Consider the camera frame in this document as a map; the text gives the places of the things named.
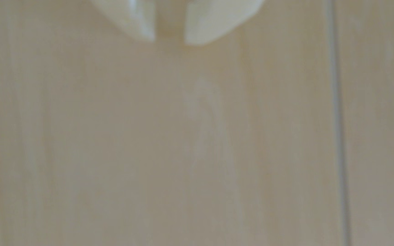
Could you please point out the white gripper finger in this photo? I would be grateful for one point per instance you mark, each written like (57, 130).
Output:
(132, 15)
(214, 18)

